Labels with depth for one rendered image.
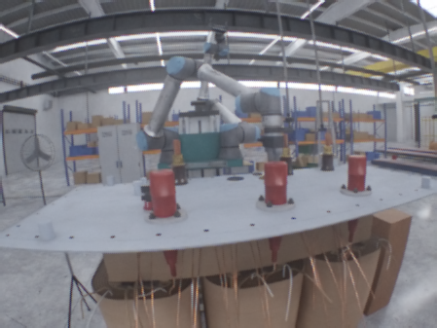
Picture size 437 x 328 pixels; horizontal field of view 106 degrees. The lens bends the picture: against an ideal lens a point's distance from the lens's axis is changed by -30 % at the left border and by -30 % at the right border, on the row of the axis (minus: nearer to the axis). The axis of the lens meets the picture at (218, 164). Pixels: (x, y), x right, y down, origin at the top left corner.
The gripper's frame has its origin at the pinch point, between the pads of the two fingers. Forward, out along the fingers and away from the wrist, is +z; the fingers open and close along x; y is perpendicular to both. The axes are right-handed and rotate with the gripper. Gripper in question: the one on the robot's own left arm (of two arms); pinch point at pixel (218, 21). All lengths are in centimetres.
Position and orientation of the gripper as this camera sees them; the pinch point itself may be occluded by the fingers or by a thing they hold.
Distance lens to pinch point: 216.6
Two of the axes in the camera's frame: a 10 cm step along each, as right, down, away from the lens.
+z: -0.7, -0.6, -10.0
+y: 3.3, -9.4, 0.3
